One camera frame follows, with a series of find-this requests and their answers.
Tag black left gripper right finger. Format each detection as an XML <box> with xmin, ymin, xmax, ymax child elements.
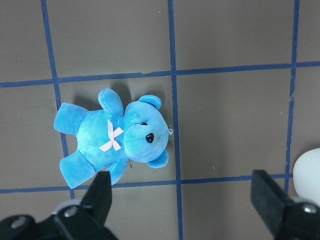
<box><xmin>250</xmin><ymin>170</ymin><xmax>320</xmax><ymax>240</ymax></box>

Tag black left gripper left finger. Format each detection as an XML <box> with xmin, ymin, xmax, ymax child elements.
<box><xmin>0</xmin><ymin>171</ymin><xmax>117</xmax><ymax>240</ymax></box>

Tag white trash can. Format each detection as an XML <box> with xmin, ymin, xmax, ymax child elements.
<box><xmin>293</xmin><ymin>148</ymin><xmax>320</xmax><ymax>205</ymax></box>

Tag blue plush teddy bear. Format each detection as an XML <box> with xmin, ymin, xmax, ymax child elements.
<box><xmin>53</xmin><ymin>88</ymin><xmax>172</xmax><ymax>189</ymax></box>

